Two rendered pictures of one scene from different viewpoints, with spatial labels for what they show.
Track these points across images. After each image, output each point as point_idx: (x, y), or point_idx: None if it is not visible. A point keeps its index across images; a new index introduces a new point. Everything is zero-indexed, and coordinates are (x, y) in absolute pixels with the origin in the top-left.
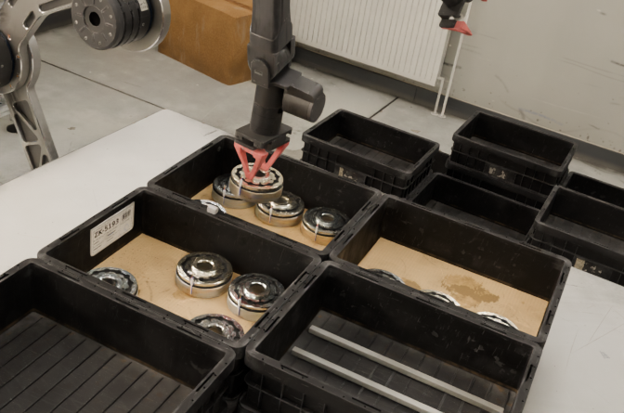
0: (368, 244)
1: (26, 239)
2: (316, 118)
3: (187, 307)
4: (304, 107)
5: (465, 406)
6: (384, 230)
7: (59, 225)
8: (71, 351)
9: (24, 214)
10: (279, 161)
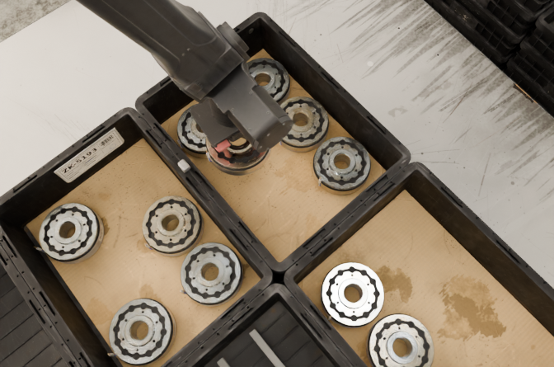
0: (375, 212)
1: (80, 79)
2: (276, 142)
3: (143, 265)
4: (249, 139)
5: None
6: (410, 187)
7: (115, 63)
8: (21, 303)
9: (89, 41)
10: (309, 68)
